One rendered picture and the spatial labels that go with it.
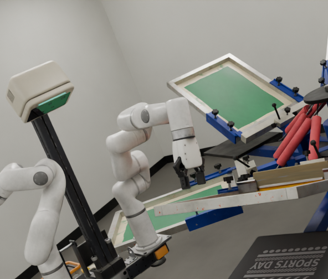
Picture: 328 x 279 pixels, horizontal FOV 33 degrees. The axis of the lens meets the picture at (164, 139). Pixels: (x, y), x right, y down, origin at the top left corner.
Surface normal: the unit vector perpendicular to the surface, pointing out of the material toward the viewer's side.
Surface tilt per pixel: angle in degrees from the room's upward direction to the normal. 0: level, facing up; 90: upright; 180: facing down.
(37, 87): 64
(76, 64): 90
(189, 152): 89
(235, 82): 32
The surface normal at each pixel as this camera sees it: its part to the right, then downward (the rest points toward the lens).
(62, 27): 0.78, -0.18
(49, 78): 0.37, -0.45
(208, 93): -0.08, -0.75
